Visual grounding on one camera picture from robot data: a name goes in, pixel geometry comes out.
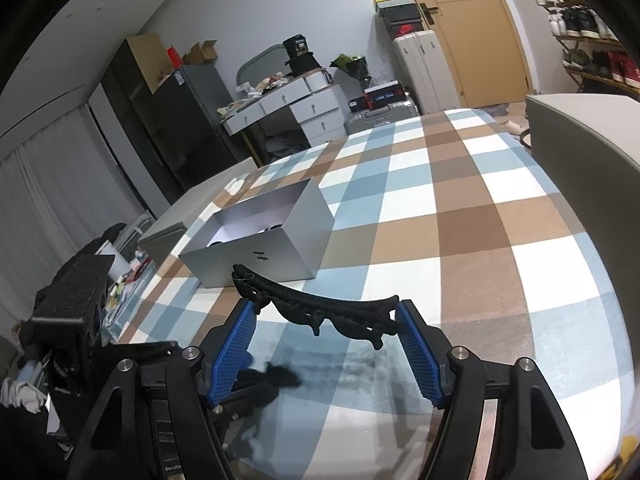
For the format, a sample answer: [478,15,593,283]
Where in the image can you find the shoe rack with shoes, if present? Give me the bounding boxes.
[534,0,640,87]

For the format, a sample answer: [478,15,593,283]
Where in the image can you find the yellow bag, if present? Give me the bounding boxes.
[599,439,637,480]

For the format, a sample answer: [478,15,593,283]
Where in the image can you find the black hair claw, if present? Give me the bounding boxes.
[231,263,401,351]

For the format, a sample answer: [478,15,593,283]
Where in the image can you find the dark clothes pile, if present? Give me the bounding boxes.
[264,132,314,161]

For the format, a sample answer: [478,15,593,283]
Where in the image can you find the large flat cardboard box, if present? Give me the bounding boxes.
[124,32,174,94]

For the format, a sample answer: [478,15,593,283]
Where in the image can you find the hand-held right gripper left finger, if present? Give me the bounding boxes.
[65,299,260,480]

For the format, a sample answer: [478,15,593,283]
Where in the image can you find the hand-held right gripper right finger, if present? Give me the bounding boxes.
[395,299,592,480]

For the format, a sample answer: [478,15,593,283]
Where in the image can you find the white sheer curtain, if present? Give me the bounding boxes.
[0,85,152,332]

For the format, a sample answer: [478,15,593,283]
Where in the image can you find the black wrapped flower bouquet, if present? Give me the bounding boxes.
[329,53,374,91]

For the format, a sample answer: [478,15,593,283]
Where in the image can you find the open cardboard box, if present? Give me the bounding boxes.
[182,39,220,66]

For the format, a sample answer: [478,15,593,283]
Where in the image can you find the white dresser with drawers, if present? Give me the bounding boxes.
[222,79,352,150]

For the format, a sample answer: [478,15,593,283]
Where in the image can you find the dark refrigerator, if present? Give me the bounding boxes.
[102,62,239,202]

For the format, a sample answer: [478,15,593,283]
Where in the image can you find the silver suitcase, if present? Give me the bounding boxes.
[343,99,421,136]

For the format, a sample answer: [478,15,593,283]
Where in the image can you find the black gift bag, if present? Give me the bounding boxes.
[282,34,322,79]

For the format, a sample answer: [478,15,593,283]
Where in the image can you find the red black shoe box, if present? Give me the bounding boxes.
[387,20,426,39]

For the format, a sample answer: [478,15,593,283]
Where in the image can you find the grey box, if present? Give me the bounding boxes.
[178,177,336,290]

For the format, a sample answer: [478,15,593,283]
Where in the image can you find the wooden door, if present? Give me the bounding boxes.
[389,0,534,111]

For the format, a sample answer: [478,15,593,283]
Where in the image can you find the grey arched mirror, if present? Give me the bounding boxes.
[235,43,289,89]

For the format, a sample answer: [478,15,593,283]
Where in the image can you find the cream suitcase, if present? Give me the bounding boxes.
[392,29,461,116]

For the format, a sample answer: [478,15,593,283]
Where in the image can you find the black red flat box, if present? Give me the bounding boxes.
[363,81,406,110]

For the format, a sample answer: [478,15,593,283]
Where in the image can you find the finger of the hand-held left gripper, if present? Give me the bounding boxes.
[232,361,302,406]

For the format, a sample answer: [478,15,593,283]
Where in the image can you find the wooden shoe rack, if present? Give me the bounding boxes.
[547,0,640,97]

